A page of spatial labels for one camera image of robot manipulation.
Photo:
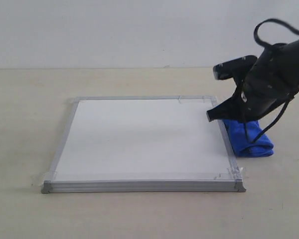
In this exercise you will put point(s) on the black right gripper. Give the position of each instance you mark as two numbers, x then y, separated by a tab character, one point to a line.
256	95

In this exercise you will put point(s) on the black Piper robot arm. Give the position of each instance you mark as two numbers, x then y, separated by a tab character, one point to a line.
285	61

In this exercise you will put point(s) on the white board with aluminium frame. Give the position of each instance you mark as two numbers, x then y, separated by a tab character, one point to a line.
143	144

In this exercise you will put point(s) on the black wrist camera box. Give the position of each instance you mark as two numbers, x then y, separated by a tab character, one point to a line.
236	69

